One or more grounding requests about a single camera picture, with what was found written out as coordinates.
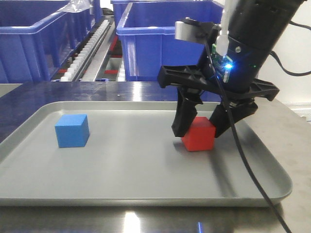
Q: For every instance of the blue plastic bin left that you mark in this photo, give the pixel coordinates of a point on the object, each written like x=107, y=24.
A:
x=37, y=37

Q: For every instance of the grey metal tray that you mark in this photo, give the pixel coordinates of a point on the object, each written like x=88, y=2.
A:
x=131, y=158

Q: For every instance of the blue foam cube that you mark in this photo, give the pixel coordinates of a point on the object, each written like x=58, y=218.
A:
x=72, y=130

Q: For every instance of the red foam cube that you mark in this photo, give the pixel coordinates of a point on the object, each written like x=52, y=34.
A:
x=200, y=136

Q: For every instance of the clear plastic bag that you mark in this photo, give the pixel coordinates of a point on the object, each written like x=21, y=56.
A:
x=76, y=6

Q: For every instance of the white roller conveyor rail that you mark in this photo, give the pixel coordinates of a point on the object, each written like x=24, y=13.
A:
x=81, y=62

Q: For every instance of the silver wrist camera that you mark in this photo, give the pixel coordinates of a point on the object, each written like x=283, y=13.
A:
x=190, y=30

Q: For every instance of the blue plastic bin right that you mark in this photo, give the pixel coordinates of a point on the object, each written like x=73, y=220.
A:
x=147, y=34

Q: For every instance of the blue bin rear right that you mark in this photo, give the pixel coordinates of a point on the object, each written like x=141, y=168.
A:
x=120, y=9

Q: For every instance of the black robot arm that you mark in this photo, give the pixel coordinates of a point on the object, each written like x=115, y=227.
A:
x=274, y=13

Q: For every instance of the blue plastic bin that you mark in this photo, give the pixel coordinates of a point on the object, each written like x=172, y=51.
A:
x=37, y=37
x=147, y=34

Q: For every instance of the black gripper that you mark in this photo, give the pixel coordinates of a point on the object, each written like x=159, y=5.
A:
x=187, y=77

